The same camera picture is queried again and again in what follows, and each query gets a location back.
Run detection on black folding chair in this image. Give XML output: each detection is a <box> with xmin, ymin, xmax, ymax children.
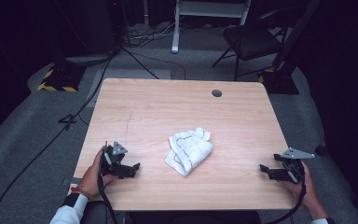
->
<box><xmin>211</xmin><ymin>7</ymin><xmax>296</xmax><ymax>82</ymax></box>

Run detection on person's legs in dark clothing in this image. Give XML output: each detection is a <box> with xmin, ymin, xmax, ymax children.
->
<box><xmin>80</xmin><ymin>200</ymin><xmax>263</xmax><ymax>224</ymax></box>

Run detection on bundle of floor cables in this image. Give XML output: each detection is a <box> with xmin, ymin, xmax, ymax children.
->
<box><xmin>124</xmin><ymin>21</ymin><xmax>182</xmax><ymax>49</ymax></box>

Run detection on black caster wheel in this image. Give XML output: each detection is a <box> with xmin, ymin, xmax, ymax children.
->
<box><xmin>314</xmin><ymin>142</ymin><xmax>328</xmax><ymax>157</ymax></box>

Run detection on black yellow striped base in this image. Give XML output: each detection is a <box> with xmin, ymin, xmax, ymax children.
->
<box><xmin>257</xmin><ymin>68</ymin><xmax>301</xmax><ymax>95</ymax></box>
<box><xmin>36</xmin><ymin>63</ymin><xmax>87</xmax><ymax>93</ymax></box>

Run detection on white metal stand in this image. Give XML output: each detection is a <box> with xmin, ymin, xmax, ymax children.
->
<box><xmin>171</xmin><ymin>0</ymin><xmax>252</xmax><ymax>54</ymax></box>

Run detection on person's left hand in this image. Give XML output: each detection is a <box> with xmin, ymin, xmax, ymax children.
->
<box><xmin>78</xmin><ymin>147</ymin><xmax>117</xmax><ymax>199</ymax></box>

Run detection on thin black floor cable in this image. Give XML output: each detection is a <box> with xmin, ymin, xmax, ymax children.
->
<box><xmin>130</xmin><ymin>49</ymin><xmax>187</xmax><ymax>81</ymax></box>

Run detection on long black floor cable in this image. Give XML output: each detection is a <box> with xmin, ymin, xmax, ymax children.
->
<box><xmin>0</xmin><ymin>52</ymin><xmax>117</xmax><ymax>224</ymax></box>

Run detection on hand-held gripper black cable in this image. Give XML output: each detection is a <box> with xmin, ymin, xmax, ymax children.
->
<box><xmin>96</xmin><ymin>164</ymin><xmax>119</xmax><ymax>224</ymax></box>
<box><xmin>264</xmin><ymin>174</ymin><xmax>308</xmax><ymax>224</ymax></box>

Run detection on white cloth with coloured stitching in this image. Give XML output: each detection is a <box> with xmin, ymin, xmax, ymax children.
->
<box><xmin>164</xmin><ymin>126</ymin><xmax>214</xmax><ymax>177</ymax></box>

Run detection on red bracelet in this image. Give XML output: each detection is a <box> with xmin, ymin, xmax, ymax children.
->
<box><xmin>69</xmin><ymin>186</ymin><xmax>93</xmax><ymax>200</ymax></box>

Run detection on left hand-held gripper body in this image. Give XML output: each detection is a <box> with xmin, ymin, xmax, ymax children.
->
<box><xmin>101</xmin><ymin>141</ymin><xmax>129</xmax><ymax>179</ymax></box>

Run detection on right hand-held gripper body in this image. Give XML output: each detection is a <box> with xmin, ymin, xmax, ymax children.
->
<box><xmin>273</xmin><ymin>147</ymin><xmax>316</xmax><ymax>185</ymax></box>

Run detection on left hand-held gripper black cable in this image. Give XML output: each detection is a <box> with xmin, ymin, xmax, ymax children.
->
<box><xmin>96</xmin><ymin>164</ymin><xmax>119</xmax><ymax>224</ymax></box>

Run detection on black slanted post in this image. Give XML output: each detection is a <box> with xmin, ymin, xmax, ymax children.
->
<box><xmin>273</xmin><ymin>0</ymin><xmax>322</xmax><ymax>76</ymax></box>

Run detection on right hand-held gripper black cable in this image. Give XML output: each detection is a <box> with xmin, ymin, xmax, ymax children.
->
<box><xmin>264</xmin><ymin>174</ymin><xmax>308</xmax><ymax>224</ymax></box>

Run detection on person's right hand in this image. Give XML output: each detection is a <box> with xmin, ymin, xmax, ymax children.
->
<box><xmin>283</xmin><ymin>161</ymin><xmax>322</xmax><ymax>213</ymax></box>

